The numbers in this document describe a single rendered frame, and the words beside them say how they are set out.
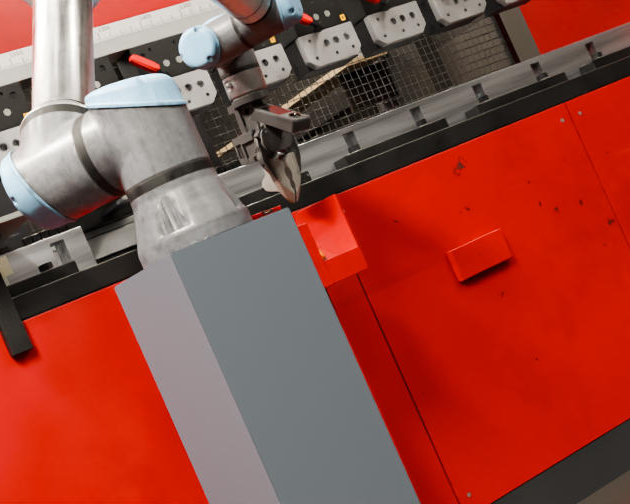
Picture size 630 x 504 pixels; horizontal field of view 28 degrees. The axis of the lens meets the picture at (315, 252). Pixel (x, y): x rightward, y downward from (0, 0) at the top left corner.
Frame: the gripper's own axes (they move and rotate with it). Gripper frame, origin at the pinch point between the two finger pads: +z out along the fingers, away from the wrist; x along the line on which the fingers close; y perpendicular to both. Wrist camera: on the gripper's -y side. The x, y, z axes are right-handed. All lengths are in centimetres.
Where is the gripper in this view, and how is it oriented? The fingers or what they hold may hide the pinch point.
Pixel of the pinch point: (294, 195)
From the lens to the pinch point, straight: 230.8
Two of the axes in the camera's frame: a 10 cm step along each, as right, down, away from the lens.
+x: -6.9, 2.9, -6.6
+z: 3.5, 9.3, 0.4
